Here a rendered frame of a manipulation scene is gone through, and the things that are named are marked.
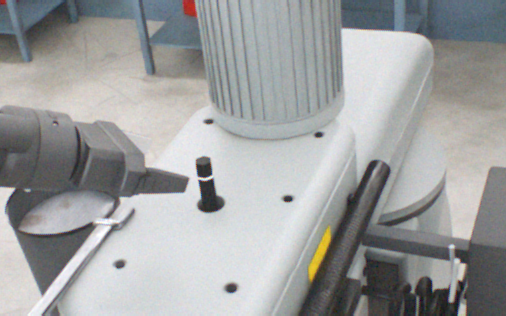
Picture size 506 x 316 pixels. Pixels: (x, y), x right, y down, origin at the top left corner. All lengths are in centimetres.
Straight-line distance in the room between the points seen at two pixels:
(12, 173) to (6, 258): 334
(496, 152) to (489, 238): 325
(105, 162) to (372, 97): 71
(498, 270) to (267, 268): 42
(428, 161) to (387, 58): 22
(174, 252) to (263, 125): 25
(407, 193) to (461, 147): 293
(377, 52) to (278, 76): 56
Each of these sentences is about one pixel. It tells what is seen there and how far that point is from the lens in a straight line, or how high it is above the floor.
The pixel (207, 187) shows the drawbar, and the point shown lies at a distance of 101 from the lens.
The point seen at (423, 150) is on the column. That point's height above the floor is 156.
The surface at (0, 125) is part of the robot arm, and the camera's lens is 82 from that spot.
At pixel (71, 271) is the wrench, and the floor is 190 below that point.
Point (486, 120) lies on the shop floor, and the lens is 473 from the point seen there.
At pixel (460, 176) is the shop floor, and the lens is 429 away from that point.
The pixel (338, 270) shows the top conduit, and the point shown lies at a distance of 106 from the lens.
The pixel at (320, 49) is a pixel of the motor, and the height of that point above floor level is 201.
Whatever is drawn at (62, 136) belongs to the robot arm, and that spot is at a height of 208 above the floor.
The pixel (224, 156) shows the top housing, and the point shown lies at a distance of 112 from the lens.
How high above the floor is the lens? 251
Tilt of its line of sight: 33 degrees down
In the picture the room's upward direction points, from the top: 9 degrees counter-clockwise
